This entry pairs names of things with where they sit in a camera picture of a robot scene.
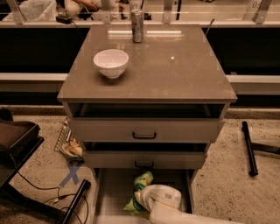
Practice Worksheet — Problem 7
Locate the green rice chip bag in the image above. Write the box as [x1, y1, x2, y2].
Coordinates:
[124, 171, 153, 219]

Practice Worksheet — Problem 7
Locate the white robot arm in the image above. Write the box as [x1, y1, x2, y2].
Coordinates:
[135, 185, 242, 224]

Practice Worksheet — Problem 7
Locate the bottom drawer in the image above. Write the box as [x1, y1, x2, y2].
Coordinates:
[93, 169, 193, 224]

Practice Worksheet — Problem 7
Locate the drawer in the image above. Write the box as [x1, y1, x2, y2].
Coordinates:
[65, 102, 226, 143]
[93, 169, 193, 224]
[83, 143, 207, 169]

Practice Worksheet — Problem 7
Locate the middle drawer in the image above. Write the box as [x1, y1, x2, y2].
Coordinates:
[83, 143, 207, 169]

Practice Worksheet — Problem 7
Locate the top drawer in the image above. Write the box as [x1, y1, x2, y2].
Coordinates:
[65, 102, 226, 143]

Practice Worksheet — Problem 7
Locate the grey drawer cabinet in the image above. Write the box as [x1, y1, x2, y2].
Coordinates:
[59, 24, 236, 218]

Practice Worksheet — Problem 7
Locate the white plastic bag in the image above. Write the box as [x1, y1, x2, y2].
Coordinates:
[3, 0, 57, 24]

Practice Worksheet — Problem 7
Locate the blue tape cross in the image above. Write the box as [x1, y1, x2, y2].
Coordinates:
[59, 161, 83, 187]

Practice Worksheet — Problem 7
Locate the black stand leg right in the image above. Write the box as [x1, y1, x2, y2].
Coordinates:
[241, 121, 280, 177]

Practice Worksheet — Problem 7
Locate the white ceramic bowl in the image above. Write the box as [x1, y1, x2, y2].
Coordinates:
[93, 49, 130, 79]

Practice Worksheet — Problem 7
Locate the silver drink can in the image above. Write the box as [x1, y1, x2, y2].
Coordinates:
[130, 10, 144, 43]

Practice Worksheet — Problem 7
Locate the black power adapter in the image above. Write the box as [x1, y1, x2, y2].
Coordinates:
[56, 15, 72, 25]

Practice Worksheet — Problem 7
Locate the person in background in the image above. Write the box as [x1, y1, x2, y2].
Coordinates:
[63, 0, 123, 19]

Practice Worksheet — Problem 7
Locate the black floor cable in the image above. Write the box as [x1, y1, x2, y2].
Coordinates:
[11, 163, 89, 224]

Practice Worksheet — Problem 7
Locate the wire basket with items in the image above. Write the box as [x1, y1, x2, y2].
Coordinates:
[54, 119, 83, 161]

